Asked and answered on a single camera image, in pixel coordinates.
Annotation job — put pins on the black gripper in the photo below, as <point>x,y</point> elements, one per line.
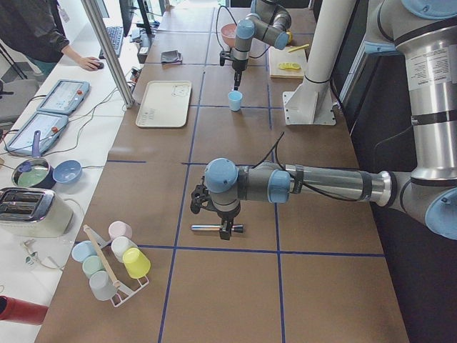
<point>224,216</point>
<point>238,65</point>

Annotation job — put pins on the steel muddler black tip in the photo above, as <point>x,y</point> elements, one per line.
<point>238,228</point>

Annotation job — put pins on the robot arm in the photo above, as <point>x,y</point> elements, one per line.
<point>425,33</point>
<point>268,22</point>

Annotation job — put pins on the light blue cup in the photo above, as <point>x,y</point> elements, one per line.
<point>234,100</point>

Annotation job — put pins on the yellow cup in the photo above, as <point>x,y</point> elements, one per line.
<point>136,263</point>

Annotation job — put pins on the white cup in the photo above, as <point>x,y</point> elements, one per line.
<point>120,245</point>

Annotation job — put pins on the pink cup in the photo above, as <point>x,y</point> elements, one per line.
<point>120,229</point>

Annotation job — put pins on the white cup rack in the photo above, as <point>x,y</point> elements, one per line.
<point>124,291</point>

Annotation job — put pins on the grey cup on rack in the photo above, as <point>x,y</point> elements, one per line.
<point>102,286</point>

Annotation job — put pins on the green cup on rack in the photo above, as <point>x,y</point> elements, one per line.
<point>91,265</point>

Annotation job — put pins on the blue cup on rack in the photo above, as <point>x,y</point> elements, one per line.
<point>82,251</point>

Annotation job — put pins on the pink bowl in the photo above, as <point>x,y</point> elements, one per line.
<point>228,33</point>

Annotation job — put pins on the lemon slices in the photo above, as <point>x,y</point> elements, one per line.
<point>289,66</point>

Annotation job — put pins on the wooden cutting board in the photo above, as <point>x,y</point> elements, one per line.
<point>276,56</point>

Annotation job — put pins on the yellow lemon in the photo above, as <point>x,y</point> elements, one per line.
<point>290,37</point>

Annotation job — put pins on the grey folded cloth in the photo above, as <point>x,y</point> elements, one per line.
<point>171,57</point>

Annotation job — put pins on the yellow-green knife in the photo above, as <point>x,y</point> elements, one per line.
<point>297,48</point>

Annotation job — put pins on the cream bear tray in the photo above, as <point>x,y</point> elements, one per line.
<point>164,104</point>

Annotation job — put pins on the black keyboard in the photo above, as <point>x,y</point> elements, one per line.
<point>116,35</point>

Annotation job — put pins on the blue bowl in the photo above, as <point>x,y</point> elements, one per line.
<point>67,172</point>

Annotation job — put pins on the teach pendant far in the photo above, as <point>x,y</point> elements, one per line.
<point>65,97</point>

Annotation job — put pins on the teach pendant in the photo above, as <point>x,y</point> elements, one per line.
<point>50,125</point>
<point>65,97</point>

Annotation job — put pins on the teach pendant near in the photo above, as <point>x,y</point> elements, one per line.
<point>50,125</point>

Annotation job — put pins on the blue saucepan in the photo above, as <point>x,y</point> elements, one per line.
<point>35,172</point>

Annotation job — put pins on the person at desk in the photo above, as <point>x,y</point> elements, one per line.
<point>34,29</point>

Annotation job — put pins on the red bottle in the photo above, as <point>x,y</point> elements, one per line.
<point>23,312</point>

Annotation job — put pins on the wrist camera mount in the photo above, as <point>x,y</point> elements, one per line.
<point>224,56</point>
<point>200,198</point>

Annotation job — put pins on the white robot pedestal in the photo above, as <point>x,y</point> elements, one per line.
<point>311,103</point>

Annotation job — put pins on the aluminium frame post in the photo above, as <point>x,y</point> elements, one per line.
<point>97,23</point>

